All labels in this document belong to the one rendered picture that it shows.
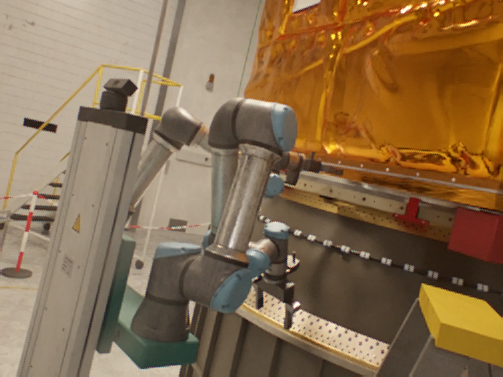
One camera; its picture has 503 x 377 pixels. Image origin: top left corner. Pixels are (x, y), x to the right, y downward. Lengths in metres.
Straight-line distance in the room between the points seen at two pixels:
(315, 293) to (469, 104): 0.86
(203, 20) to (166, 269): 9.03
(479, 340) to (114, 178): 0.87
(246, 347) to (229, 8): 8.81
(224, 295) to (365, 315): 0.79
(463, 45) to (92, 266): 1.29
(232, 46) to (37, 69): 3.58
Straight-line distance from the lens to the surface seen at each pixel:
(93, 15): 9.53
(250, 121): 1.26
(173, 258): 1.28
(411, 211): 1.94
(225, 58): 10.22
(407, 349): 1.41
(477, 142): 1.63
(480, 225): 1.66
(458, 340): 1.03
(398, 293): 1.90
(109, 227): 1.32
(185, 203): 10.04
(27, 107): 9.28
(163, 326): 1.31
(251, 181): 1.23
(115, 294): 1.38
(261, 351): 2.03
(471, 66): 1.73
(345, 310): 1.89
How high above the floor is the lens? 1.72
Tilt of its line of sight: 2 degrees down
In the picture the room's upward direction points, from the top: 13 degrees clockwise
